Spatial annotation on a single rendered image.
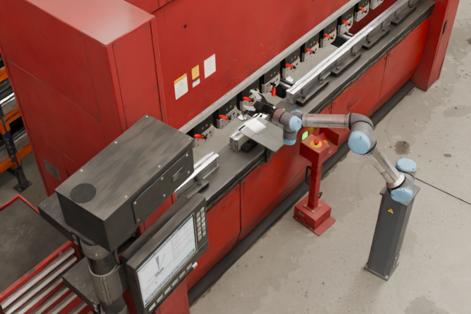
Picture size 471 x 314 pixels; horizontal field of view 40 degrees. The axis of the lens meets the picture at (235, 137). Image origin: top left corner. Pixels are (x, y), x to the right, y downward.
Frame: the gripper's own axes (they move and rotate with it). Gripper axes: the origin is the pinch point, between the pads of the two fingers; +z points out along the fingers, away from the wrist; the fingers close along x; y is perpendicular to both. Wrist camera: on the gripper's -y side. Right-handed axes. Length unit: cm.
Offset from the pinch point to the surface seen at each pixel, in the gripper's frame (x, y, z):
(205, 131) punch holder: -25.4, -20.0, 2.7
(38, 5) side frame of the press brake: 2, -142, 23
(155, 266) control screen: -71, -101, -53
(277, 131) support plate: -11.0, 31.1, -11.4
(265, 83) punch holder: 11.9, 16.5, 2.9
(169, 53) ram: 6, -79, 3
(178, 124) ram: -25, -46, 3
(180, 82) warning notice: -5, -61, 3
